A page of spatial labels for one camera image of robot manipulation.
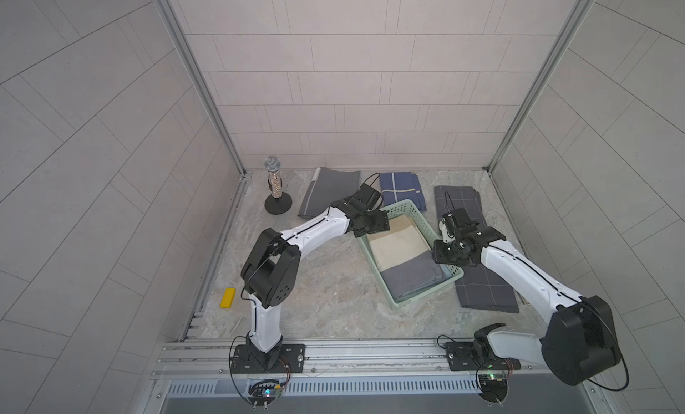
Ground blue striped pillowcase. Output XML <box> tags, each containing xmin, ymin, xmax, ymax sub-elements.
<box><xmin>379</xmin><ymin>172</ymin><xmax>427</xmax><ymax>212</ymax></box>

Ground mint green plastic basket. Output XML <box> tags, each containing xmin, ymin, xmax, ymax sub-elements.
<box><xmin>359</xmin><ymin>200</ymin><xmax>464</xmax><ymax>308</ymax></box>

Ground dark grey checked pillowcase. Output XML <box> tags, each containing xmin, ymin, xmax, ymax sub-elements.
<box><xmin>433</xmin><ymin>186</ymin><xmax>487</xmax><ymax>239</ymax></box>
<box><xmin>455</xmin><ymin>255</ymin><xmax>519</xmax><ymax>313</ymax></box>

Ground beige grey pillowcase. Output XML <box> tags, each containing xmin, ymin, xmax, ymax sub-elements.
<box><xmin>369</xmin><ymin>223</ymin><xmax>446</xmax><ymax>303</ymax></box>

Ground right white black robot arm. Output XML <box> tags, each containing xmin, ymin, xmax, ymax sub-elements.
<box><xmin>432</xmin><ymin>208</ymin><xmax>625</xmax><ymax>385</ymax></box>

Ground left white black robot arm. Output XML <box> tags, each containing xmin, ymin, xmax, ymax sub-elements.
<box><xmin>241</xmin><ymin>183</ymin><xmax>390</xmax><ymax>355</ymax></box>

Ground plain grey folded pillowcase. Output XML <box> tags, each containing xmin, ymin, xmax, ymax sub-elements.
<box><xmin>298</xmin><ymin>167</ymin><xmax>360</xmax><ymax>219</ymax></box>

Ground right green circuit board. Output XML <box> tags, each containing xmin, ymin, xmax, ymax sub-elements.
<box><xmin>477</xmin><ymin>374</ymin><xmax>509</xmax><ymax>406</ymax></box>

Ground green circuit board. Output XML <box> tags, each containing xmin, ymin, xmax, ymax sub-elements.
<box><xmin>477</xmin><ymin>374</ymin><xmax>509</xmax><ymax>406</ymax></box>
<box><xmin>248</xmin><ymin>379</ymin><xmax>285</xmax><ymax>410</ymax></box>

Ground yellow rectangular block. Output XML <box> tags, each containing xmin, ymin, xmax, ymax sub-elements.
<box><xmin>219</xmin><ymin>287</ymin><xmax>237</xmax><ymax>309</ymax></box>

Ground left green circuit board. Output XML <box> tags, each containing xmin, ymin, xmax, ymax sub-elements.
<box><xmin>248</xmin><ymin>379</ymin><xmax>285</xmax><ymax>410</ymax></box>

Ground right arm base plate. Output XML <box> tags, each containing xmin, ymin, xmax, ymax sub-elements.
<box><xmin>444</xmin><ymin>341</ymin><xmax>521</xmax><ymax>372</ymax></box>

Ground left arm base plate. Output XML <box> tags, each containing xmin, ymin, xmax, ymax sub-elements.
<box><xmin>229</xmin><ymin>342</ymin><xmax>306</xmax><ymax>374</ymax></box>

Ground aluminium mounting rail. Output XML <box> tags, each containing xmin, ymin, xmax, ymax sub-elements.
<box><xmin>151</xmin><ymin>337</ymin><xmax>551</xmax><ymax>381</ymax></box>

